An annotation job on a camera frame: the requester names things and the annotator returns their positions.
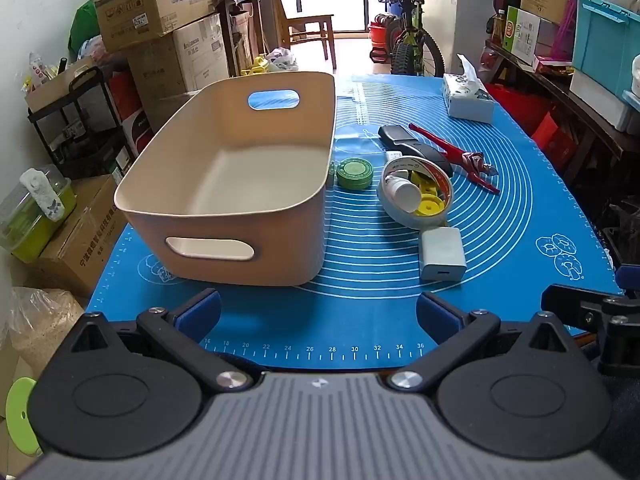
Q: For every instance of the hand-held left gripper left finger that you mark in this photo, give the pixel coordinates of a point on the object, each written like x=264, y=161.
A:
x=200, y=310

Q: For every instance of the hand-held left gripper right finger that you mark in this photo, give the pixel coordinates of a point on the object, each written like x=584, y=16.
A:
x=435, y=310

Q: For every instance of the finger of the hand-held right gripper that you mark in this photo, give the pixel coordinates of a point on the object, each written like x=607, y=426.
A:
x=575, y=302

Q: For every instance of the beige plastic storage bin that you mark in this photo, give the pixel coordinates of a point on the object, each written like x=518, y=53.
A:
x=225, y=232

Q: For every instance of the yellow plastic tool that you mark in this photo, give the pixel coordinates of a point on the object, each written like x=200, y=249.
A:
x=431, y=207

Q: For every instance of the clear tape roll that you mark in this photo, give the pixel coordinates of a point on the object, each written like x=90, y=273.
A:
x=400, y=212

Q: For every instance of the white pill bottle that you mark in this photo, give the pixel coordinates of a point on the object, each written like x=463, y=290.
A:
x=407, y=195

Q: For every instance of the white charger block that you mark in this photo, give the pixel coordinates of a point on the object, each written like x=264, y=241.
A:
x=440, y=255

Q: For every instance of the blue silicone mat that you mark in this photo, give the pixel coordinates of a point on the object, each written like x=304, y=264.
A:
x=350, y=310

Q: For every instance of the brown cardboard box black print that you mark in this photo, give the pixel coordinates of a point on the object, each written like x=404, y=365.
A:
x=85, y=245

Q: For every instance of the red and silver tool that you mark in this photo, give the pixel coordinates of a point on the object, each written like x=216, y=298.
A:
x=475, y=165

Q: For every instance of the black computer mouse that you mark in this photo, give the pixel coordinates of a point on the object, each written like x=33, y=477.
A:
x=432, y=157

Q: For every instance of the green round tin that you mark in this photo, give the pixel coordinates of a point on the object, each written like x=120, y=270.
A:
x=355, y=172

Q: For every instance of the clear bag of grain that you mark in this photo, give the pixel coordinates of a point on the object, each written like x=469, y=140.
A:
x=40, y=330

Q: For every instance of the red gift bags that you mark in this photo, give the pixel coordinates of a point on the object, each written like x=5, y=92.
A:
x=550, y=130

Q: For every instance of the black rectangular device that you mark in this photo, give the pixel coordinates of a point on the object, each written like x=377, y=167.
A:
x=395, y=135

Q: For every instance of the green lidded container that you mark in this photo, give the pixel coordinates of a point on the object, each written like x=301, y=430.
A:
x=30, y=230

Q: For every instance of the white rolled towel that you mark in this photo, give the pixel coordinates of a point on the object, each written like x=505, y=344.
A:
x=45, y=195

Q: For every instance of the dark wooden bench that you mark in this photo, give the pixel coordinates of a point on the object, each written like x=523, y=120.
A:
x=575, y=105

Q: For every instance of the red and white appliance box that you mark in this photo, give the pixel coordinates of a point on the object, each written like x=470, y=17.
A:
x=135, y=120

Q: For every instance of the green stool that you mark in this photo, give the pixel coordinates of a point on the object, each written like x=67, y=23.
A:
x=22, y=415

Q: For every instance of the white storage crate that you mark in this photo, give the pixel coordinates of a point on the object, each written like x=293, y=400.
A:
x=600, y=97

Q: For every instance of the white tissue box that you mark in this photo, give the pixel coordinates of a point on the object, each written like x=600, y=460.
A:
x=470, y=105

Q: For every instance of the black shelf cart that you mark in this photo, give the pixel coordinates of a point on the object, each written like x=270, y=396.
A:
x=80, y=125

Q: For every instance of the yellow detergent bottle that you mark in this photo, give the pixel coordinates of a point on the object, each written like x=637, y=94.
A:
x=256, y=66

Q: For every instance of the white printed cardboard box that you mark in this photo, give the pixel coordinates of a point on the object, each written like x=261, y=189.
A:
x=190, y=55

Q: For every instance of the white plastic bag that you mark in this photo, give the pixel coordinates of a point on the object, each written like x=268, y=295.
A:
x=282, y=60

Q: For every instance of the teal storage crate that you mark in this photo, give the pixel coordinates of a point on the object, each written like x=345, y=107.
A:
x=600, y=40

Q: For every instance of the green and black bicycle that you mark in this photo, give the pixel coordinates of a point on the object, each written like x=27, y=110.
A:
x=415, y=45

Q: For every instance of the open cardboard box with clutter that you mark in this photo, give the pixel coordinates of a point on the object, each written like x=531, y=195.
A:
x=55, y=85

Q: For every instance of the green and white carton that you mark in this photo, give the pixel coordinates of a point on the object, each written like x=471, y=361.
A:
x=525, y=35

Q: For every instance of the red bucket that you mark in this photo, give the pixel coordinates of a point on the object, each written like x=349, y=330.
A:
x=380, y=37

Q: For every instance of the amber liquid bottle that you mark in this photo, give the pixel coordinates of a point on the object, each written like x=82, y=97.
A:
x=497, y=30

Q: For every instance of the white chest freezer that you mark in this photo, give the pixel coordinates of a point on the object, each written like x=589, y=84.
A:
x=470, y=15

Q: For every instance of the wooden chair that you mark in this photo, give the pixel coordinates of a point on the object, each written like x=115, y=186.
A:
x=310, y=27

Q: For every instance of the green plastic bag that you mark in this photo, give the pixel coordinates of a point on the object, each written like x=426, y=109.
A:
x=82, y=25

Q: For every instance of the tilted brown cardboard box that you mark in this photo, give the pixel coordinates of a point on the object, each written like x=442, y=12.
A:
x=150, y=5

